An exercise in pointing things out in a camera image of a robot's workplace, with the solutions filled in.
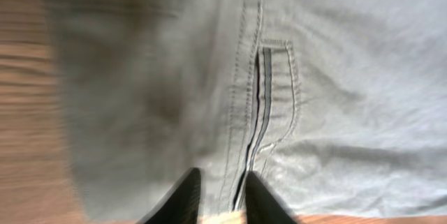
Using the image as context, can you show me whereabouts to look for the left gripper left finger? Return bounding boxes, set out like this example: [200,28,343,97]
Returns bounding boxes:
[138,167,201,224]

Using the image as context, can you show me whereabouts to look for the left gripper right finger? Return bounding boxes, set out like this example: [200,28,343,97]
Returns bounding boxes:
[245,172,296,224]

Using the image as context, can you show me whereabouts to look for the grey shorts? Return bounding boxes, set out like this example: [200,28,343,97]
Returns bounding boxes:
[45,0,446,221]

